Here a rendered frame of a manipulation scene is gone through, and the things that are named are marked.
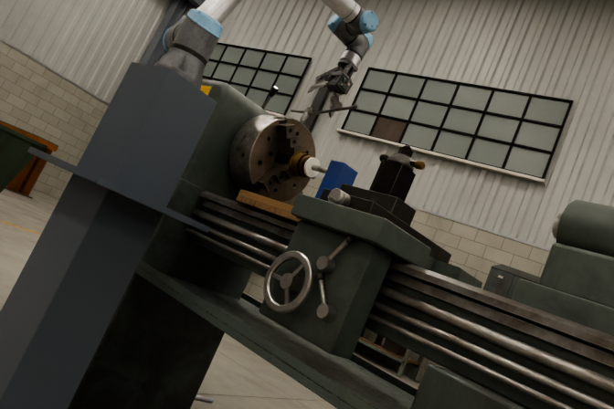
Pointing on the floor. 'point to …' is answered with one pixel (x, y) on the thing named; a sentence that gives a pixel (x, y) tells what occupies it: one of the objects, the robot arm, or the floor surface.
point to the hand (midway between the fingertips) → (317, 105)
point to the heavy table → (27, 176)
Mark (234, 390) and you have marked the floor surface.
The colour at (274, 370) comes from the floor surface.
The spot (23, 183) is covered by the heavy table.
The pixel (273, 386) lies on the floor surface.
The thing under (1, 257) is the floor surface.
